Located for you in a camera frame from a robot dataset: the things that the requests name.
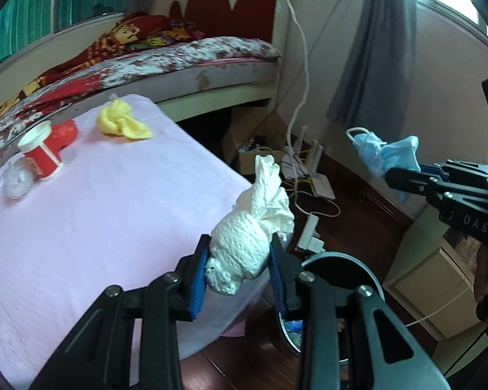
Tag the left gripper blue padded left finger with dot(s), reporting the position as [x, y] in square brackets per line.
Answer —
[96, 353]

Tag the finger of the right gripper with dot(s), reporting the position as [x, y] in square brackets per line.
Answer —
[408, 182]
[434, 171]

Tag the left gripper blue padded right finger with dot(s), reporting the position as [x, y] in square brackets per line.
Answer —
[382, 353]

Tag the light blue face mask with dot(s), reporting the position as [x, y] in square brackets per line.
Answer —
[379, 156]

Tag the white tissue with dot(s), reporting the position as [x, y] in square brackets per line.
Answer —
[240, 242]

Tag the red white paper cup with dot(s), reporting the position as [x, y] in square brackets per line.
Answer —
[37, 147]

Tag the yellow cloth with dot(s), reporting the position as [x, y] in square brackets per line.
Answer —
[115, 119]

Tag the black trash bin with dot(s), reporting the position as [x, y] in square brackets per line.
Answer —
[345, 274]

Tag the person's hand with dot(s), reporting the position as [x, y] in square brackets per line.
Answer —
[480, 287]

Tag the grey curtain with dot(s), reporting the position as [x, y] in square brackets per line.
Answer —
[375, 86]

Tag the beige bedside cabinet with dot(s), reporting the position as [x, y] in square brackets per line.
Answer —
[432, 276]

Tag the white power strip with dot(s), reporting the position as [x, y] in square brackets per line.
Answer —
[309, 239]

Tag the white wifi router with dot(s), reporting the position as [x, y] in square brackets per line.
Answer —
[304, 164]

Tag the cardboard box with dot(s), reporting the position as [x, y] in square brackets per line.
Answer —
[253, 132]

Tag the clear crumpled plastic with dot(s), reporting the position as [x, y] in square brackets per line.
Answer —
[18, 179]

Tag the red plastic wrapper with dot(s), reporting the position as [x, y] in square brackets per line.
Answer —
[62, 135]

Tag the red heart headboard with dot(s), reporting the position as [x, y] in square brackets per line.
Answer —
[248, 19]

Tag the floral red white quilt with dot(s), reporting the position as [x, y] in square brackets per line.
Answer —
[171, 72]

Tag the red yellow blanket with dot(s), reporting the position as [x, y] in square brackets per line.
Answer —
[136, 32]

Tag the window with green curtain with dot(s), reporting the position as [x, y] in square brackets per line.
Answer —
[23, 22]

